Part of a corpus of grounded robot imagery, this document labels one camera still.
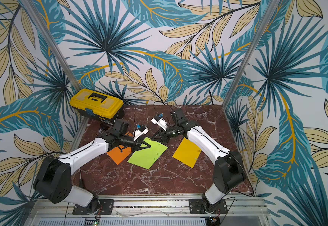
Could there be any black screwdriver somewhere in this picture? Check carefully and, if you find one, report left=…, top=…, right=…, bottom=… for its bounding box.
left=79, top=170, right=85, bottom=188

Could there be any yellow black toolbox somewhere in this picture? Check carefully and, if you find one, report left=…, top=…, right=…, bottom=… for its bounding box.
left=70, top=89, right=124, bottom=125

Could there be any aluminium corner post right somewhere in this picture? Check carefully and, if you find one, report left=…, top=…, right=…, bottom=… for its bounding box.
left=222, top=0, right=279, bottom=110

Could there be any aluminium front rail frame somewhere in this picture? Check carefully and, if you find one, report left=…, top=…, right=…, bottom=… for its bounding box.
left=25, top=194, right=274, bottom=226

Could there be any yellow paper sheet stack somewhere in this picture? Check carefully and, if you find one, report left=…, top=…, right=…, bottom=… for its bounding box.
left=173, top=137, right=202, bottom=168

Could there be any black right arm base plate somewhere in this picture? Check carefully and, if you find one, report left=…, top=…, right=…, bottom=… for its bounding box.
left=189, top=198, right=229, bottom=214

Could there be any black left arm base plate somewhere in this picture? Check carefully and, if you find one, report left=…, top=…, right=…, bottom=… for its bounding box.
left=72, top=199, right=114, bottom=216

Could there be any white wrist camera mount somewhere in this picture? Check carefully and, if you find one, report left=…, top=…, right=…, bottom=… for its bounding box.
left=151, top=114, right=168, bottom=131
left=134, top=124, right=149, bottom=141

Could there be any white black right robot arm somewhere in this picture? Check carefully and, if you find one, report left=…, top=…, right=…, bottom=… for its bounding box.
left=151, top=108, right=247, bottom=208

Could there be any green paper sheet stack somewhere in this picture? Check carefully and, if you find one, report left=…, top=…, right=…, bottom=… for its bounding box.
left=128, top=137, right=168, bottom=169

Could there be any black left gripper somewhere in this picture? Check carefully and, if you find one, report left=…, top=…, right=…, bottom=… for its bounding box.
left=119, top=134, right=151, bottom=153

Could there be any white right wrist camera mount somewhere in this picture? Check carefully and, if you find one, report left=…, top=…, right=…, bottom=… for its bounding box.
left=151, top=114, right=168, bottom=131

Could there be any aluminium corner post left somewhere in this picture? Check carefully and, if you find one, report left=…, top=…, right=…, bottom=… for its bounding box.
left=21, top=0, right=81, bottom=91

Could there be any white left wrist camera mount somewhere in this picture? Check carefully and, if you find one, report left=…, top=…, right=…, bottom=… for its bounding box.
left=134, top=124, right=149, bottom=141

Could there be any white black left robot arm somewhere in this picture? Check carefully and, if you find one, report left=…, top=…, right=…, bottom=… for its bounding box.
left=33, top=119, right=151, bottom=215

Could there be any orange paper sheet stack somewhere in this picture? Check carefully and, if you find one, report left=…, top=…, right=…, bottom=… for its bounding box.
left=107, top=147, right=130, bottom=165

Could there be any aluminium corner post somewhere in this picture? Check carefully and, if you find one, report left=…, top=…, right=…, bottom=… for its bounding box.
left=222, top=0, right=279, bottom=110
left=21, top=0, right=81, bottom=91

